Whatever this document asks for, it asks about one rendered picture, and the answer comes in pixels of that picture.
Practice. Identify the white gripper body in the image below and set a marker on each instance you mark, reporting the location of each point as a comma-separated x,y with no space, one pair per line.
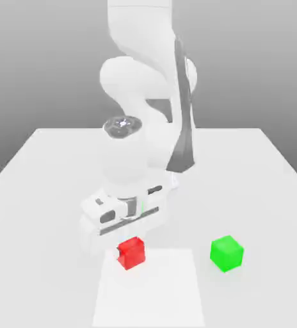
128,226

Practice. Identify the small red cube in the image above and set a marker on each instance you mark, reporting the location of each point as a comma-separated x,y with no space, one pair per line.
131,253

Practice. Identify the small green cube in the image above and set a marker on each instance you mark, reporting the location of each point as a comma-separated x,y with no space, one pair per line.
226,253

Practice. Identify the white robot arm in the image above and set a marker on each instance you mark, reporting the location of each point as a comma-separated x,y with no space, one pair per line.
135,84

